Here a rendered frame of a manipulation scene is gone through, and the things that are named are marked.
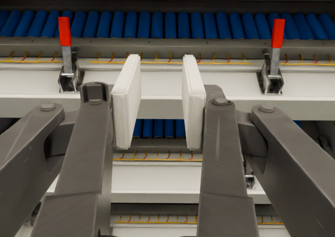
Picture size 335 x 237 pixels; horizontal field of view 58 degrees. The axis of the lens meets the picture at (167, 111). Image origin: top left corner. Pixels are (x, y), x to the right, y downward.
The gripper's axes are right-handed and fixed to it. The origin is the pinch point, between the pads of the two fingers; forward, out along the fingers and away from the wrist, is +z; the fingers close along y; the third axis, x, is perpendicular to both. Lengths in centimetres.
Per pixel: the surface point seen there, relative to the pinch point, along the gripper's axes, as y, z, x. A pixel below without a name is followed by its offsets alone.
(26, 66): -19.2, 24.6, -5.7
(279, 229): 25, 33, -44
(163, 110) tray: -0.1, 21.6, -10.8
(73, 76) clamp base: -11.6, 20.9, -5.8
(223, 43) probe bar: 8.3, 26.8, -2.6
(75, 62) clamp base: -11.8, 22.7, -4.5
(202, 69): 5.2, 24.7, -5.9
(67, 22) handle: -12.0, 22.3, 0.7
